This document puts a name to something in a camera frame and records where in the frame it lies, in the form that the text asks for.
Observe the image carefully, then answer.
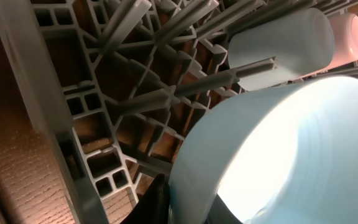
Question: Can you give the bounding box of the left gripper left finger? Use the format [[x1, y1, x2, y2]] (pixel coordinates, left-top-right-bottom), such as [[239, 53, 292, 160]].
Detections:
[[121, 174, 170, 224]]

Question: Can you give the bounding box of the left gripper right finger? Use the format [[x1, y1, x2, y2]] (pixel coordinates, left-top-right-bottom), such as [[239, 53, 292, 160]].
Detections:
[[205, 195, 242, 224]]

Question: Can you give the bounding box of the light blue small bowl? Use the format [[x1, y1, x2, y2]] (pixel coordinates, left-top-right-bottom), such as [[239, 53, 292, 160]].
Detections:
[[169, 76, 358, 223]]

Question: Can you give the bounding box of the light blue plastic cup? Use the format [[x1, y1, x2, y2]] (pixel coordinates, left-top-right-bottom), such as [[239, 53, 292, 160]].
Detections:
[[228, 8, 335, 91]]

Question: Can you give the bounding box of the pink plastic cup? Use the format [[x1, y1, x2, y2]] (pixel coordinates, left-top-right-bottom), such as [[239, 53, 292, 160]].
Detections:
[[303, 12, 358, 78]]

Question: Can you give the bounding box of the grey plastic dishwasher rack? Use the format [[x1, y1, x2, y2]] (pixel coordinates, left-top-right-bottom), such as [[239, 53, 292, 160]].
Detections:
[[0, 1, 344, 223]]

